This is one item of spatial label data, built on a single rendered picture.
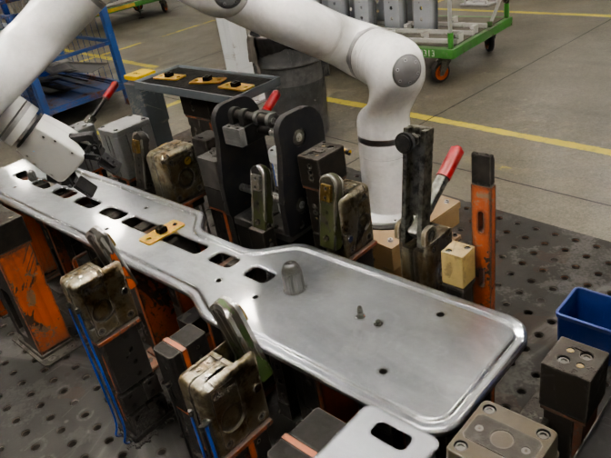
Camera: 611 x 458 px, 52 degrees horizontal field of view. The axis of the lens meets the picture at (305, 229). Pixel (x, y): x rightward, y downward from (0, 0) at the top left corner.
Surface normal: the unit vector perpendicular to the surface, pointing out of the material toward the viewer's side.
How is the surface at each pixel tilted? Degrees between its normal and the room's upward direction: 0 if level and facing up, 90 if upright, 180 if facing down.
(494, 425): 0
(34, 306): 90
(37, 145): 103
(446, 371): 0
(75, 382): 0
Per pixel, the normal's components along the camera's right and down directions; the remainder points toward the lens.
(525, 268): -0.15, -0.86
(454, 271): -0.66, 0.45
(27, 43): 0.71, -0.28
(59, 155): -0.15, 0.71
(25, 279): 0.73, 0.24
